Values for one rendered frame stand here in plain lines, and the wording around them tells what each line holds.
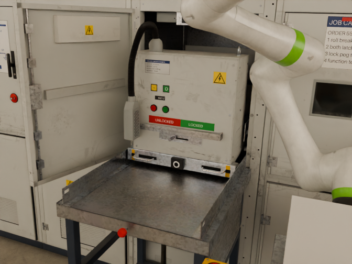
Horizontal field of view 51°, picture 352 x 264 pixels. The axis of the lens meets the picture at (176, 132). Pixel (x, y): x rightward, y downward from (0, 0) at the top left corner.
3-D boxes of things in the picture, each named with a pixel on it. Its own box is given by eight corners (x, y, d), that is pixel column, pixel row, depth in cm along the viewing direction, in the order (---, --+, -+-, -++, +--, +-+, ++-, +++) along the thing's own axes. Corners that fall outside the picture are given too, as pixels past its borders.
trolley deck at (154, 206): (209, 257, 122) (210, 241, 120) (56, 216, 144) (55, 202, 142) (250, 179, 182) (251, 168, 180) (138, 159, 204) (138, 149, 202)
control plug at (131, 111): (132, 141, 167) (132, 103, 162) (123, 139, 169) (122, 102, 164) (141, 136, 174) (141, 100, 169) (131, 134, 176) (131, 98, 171)
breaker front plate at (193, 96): (229, 168, 164) (237, 59, 150) (132, 151, 181) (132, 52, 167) (229, 167, 165) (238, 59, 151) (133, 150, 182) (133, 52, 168)
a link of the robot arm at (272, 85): (312, 183, 145) (257, 59, 142) (352, 179, 132) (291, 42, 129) (296, 199, 138) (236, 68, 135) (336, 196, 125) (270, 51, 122)
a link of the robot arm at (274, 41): (294, 19, 111) (298, 51, 108) (264, 37, 121) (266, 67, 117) (197, -32, 92) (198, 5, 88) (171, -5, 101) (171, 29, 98)
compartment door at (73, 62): (25, 183, 160) (7, 2, 138) (128, 146, 208) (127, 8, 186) (34, 187, 156) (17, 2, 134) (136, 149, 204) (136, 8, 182)
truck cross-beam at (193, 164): (234, 178, 164) (235, 166, 162) (127, 159, 183) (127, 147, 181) (237, 174, 169) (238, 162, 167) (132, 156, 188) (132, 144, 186)
